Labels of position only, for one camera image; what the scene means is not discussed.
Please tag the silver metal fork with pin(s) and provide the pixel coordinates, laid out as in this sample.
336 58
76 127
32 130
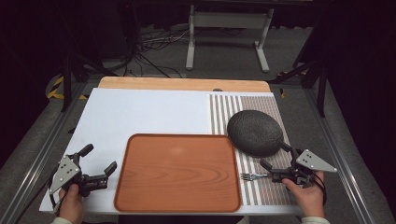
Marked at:
253 176

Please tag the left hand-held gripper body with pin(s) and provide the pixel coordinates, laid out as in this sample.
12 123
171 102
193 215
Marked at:
66 171

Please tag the aluminium rail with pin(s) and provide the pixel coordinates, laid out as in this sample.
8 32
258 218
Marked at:
342 155
37 155

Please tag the striped grey placemat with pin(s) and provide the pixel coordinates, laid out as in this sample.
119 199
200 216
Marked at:
264 193

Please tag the yellow and black floor tape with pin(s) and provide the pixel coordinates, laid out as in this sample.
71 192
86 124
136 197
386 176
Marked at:
57 90

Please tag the grey metal stand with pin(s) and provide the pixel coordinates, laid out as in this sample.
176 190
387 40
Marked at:
229 20

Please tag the person's left hand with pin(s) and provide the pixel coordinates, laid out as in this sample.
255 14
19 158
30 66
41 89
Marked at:
71 203

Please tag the white board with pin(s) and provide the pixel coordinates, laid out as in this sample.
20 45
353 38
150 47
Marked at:
140 112

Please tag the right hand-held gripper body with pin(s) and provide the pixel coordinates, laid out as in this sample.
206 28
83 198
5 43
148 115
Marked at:
313 161

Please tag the black tripod stand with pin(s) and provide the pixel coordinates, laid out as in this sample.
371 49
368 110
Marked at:
67 81
320 84

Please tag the brown wood-grain tray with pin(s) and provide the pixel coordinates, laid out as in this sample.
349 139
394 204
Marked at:
177 172

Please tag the person's right hand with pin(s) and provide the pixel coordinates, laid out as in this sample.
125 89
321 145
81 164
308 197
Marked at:
306 196

